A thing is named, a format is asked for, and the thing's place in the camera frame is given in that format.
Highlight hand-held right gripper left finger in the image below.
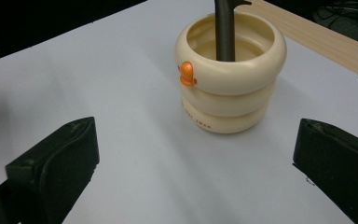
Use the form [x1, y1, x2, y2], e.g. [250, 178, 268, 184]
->
[5, 116, 101, 224]

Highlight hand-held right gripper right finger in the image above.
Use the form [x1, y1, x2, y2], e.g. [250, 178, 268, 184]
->
[292, 118, 358, 224]

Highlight cream ribbed utensil holder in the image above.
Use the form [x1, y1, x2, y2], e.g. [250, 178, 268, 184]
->
[173, 11, 288, 135]

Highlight black kitchen knife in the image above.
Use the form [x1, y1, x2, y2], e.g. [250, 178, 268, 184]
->
[213, 0, 253, 63]

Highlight wooden board edge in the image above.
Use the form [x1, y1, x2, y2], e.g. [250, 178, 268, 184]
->
[237, 0, 358, 84]

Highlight black floor cables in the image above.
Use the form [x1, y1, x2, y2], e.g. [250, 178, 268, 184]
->
[310, 0, 358, 43]

